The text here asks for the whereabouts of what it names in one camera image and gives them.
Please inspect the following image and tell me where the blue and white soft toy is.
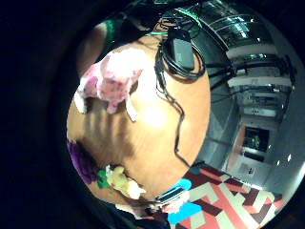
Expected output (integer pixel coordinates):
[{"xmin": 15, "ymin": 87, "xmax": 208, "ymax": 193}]
[{"xmin": 155, "ymin": 177, "xmax": 204, "ymax": 225}]

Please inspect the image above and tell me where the black cable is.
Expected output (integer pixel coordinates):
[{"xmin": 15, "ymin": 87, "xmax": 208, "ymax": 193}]
[{"xmin": 153, "ymin": 39, "xmax": 208, "ymax": 169}]

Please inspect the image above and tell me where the black box device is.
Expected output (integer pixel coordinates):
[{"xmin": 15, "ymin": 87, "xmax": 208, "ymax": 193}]
[{"xmin": 167, "ymin": 30, "xmax": 195, "ymax": 72}]

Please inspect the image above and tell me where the yellow and green soft toy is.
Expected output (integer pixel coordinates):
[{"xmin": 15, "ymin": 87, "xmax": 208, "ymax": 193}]
[{"xmin": 96, "ymin": 164, "xmax": 148, "ymax": 201}]

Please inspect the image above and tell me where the purple soft toy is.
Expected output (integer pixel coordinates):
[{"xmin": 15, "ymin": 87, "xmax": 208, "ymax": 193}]
[{"xmin": 67, "ymin": 139, "xmax": 100, "ymax": 185}]

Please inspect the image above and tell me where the striped small box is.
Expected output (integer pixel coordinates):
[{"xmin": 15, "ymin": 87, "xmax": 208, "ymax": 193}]
[{"xmin": 155, "ymin": 187, "xmax": 187, "ymax": 205}]

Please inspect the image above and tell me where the white shelving unit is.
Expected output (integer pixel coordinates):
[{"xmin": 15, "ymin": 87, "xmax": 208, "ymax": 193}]
[{"xmin": 203, "ymin": 3, "xmax": 297, "ymax": 122}]

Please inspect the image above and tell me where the green cable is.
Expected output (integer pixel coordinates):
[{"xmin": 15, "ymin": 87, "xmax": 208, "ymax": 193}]
[{"xmin": 146, "ymin": 8, "xmax": 204, "ymax": 36}]

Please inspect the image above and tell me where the pink and white soft toy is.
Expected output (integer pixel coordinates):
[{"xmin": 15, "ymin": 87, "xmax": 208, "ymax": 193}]
[{"xmin": 73, "ymin": 47, "xmax": 151, "ymax": 123}]

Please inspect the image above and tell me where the dark screen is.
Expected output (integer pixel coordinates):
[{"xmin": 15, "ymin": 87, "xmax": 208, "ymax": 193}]
[{"xmin": 242, "ymin": 126, "xmax": 272, "ymax": 154}]

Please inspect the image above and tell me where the black tripod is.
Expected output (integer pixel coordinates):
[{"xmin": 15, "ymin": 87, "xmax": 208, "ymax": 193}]
[{"xmin": 205, "ymin": 56, "xmax": 240, "ymax": 93}]

